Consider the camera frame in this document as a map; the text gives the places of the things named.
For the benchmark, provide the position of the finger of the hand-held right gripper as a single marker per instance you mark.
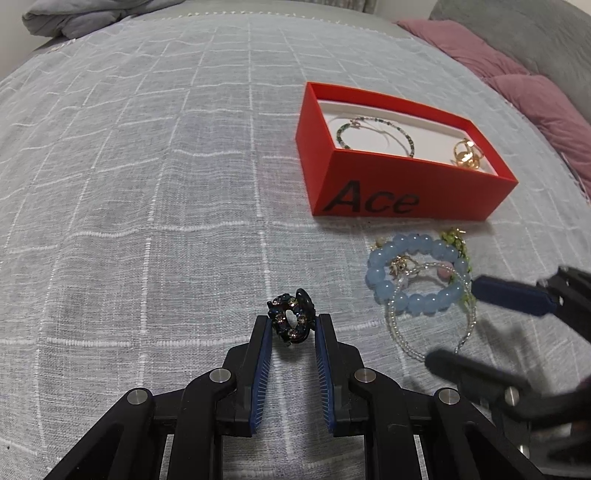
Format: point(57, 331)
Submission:
point(471, 371)
point(508, 295)

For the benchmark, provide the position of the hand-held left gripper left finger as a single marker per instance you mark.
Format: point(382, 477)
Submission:
point(261, 369)

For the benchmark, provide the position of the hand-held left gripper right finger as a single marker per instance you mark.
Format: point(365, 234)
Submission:
point(323, 369)

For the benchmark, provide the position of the red cardboard box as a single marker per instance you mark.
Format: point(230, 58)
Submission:
point(369, 184)

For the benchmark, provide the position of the gold rings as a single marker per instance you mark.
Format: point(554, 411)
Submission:
point(467, 154)

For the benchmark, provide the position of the pink quilted cushion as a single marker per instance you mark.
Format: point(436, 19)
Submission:
point(531, 97)

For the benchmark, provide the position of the grey checked bedspread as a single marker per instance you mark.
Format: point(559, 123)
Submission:
point(138, 184)

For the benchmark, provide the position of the grey pillow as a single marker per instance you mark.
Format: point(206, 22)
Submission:
point(521, 32)

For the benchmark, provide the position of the folded grey blanket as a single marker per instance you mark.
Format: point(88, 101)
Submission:
point(83, 16)

